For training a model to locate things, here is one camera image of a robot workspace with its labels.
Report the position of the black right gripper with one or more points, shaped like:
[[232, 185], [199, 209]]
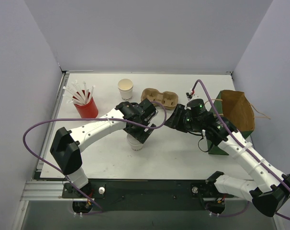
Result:
[[176, 117]]

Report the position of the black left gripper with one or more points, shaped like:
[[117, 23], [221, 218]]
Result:
[[140, 132]]

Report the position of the white paper coffee cup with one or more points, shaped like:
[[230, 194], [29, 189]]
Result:
[[134, 143]]

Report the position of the brown pulp cup carrier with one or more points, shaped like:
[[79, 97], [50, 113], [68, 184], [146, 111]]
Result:
[[168, 99]]

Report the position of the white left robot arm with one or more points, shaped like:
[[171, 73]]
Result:
[[67, 145]]

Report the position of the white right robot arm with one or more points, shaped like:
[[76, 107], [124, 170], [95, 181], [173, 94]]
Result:
[[268, 189]]

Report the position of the red straw holder cup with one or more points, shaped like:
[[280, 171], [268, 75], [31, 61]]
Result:
[[89, 110]]

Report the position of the green brown paper bag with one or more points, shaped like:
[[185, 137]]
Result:
[[234, 106]]

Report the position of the white wrapped straws bundle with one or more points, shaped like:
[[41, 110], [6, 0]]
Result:
[[80, 93]]

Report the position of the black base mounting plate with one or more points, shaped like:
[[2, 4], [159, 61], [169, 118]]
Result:
[[152, 195]]

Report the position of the aluminium frame rail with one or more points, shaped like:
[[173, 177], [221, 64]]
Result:
[[42, 191]]

